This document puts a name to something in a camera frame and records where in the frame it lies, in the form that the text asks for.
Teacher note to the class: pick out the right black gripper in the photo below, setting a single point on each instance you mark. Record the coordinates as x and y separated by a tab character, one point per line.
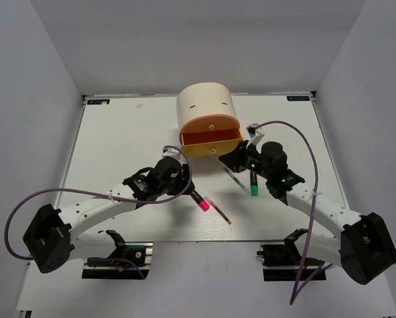
235	159

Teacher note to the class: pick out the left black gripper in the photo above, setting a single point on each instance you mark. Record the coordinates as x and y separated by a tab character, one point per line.
182	183

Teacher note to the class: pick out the pink highlighter marker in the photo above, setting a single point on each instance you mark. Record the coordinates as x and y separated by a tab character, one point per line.
199	200

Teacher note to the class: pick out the orange drawer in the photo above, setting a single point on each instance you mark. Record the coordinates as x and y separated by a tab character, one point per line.
209	123

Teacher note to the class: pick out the cream round drawer box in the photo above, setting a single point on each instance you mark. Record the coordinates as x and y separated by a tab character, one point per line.
203	99

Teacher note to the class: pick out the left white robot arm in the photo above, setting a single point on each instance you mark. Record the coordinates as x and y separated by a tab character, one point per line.
57	235

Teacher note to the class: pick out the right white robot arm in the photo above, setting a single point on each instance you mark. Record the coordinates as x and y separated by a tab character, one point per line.
360	244

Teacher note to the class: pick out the green gel pen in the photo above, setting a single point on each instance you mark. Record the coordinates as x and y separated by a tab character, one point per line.
237	181

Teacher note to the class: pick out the green highlighter marker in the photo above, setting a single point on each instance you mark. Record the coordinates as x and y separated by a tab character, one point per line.
254	188

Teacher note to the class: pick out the red gel pen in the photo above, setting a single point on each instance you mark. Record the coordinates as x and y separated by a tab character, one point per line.
220	212

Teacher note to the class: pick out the right blue table label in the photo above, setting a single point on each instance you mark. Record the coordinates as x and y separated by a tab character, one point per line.
298	98

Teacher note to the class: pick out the blue table label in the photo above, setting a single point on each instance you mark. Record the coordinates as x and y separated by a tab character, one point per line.
98	101
298	98

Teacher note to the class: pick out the left blue table label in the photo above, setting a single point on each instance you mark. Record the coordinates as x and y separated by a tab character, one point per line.
98	101

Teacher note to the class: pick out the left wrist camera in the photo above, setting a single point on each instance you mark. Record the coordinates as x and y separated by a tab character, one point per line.
170	152

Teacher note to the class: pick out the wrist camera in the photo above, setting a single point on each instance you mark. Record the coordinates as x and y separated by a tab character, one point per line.
255	133
170	152

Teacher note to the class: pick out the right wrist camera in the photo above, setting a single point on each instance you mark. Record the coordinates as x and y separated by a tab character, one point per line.
255	133

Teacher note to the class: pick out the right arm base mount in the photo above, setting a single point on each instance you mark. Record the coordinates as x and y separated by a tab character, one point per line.
279	265

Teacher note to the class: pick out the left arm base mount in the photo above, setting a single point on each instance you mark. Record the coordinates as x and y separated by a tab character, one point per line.
132	261

